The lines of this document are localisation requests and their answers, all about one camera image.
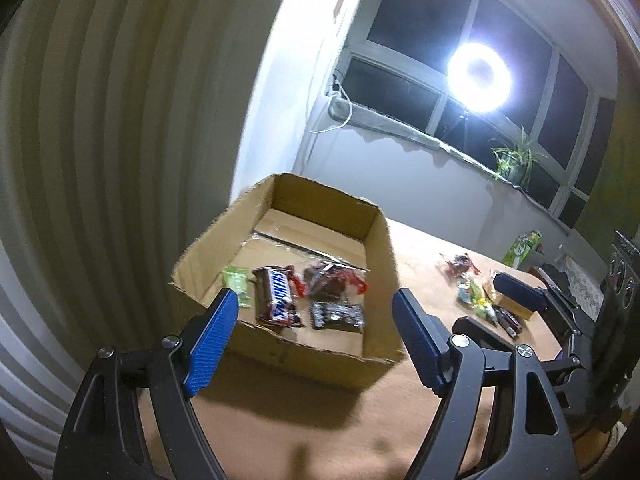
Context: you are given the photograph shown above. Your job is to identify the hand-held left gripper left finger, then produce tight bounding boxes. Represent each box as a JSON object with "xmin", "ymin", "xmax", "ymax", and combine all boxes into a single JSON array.
[{"xmin": 59, "ymin": 287, "xmax": 241, "ymax": 480}]

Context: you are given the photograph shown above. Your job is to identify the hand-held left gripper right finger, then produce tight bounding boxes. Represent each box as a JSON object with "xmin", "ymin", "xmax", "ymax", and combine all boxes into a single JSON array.
[{"xmin": 391, "ymin": 287, "xmax": 583, "ymax": 480}]

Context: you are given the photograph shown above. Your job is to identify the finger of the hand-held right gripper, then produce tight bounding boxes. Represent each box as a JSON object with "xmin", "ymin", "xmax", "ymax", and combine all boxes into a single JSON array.
[
  {"xmin": 452, "ymin": 316, "xmax": 571, "ymax": 366},
  {"xmin": 492, "ymin": 271, "xmax": 596, "ymax": 334}
]

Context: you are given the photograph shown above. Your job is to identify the clear red-edged snack bag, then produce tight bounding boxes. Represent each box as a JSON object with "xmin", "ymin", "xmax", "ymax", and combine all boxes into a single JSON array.
[
  {"xmin": 439, "ymin": 252, "xmax": 482, "ymax": 281},
  {"xmin": 301, "ymin": 259, "xmax": 370, "ymax": 298}
]

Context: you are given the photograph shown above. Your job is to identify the cardboard box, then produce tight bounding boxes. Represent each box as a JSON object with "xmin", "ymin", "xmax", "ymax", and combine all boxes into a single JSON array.
[{"xmin": 170, "ymin": 172, "xmax": 408, "ymax": 393}]

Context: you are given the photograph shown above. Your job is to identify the tan snack box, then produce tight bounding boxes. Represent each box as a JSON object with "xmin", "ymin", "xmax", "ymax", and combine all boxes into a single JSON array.
[{"xmin": 492, "ymin": 290, "xmax": 535, "ymax": 322}]

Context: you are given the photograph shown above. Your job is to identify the dark wrapped candy bar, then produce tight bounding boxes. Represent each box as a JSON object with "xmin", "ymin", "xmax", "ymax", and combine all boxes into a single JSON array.
[{"xmin": 492, "ymin": 307, "xmax": 523, "ymax": 338}]

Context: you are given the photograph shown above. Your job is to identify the green yellow candy packet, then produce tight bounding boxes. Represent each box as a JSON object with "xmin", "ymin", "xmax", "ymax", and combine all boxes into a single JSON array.
[{"xmin": 456, "ymin": 277, "xmax": 496, "ymax": 318}]

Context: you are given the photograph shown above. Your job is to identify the green drink carton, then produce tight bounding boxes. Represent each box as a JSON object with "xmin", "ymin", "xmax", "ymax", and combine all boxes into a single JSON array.
[{"xmin": 501, "ymin": 230, "xmax": 544, "ymax": 268}]

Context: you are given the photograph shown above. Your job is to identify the patterned cloth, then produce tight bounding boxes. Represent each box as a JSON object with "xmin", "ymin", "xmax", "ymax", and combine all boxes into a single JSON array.
[{"xmin": 555, "ymin": 252, "xmax": 601, "ymax": 321}]

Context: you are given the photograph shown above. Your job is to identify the brown chocolate bar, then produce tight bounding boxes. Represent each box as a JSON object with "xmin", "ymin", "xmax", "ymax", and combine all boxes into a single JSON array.
[{"xmin": 252, "ymin": 265, "xmax": 307, "ymax": 329}]

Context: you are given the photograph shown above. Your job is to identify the dark snack packet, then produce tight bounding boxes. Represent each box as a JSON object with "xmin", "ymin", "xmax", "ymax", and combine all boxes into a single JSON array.
[{"xmin": 309, "ymin": 301, "xmax": 366, "ymax": 333}]

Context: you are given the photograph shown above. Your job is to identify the potted green plant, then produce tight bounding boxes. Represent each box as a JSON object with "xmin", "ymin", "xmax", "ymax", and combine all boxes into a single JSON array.
[{"xmin": 490, "ymin": 127, "xmax": 548, "ymax": 188}]

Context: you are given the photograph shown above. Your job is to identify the striped grey curtain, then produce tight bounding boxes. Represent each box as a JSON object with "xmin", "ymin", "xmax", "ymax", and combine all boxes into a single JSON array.
[{"xmin": 0, "ymin": 0, "xmax": 386, "ymax": 480}]

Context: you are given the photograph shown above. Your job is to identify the ring light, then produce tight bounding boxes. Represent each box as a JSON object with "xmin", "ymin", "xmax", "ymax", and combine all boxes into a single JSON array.
[{"xmin": 446, "ymin": 42, "xmax": 512, "ymax": 113}]

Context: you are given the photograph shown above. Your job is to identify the white cable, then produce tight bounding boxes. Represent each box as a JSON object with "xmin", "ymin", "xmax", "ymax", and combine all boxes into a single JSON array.
[{"xmin": 310, "ymin": 77, "xmax": 353, "ymax": 135}]

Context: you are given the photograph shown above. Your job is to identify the window with white frame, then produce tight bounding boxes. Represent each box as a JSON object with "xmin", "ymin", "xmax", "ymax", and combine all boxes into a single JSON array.
[{"xmin": 345, "ymin": 0, "xmax": 618, "ymax": 233}]

